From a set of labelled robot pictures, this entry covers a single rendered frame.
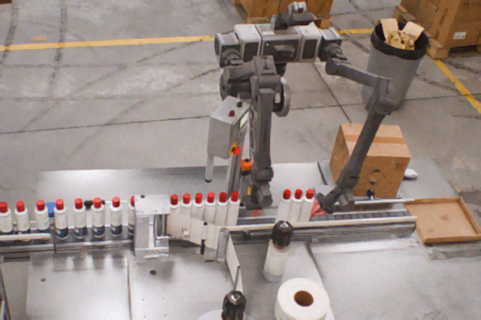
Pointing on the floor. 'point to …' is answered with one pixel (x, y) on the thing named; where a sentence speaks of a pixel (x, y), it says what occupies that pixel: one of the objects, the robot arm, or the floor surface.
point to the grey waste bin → (384, 64)
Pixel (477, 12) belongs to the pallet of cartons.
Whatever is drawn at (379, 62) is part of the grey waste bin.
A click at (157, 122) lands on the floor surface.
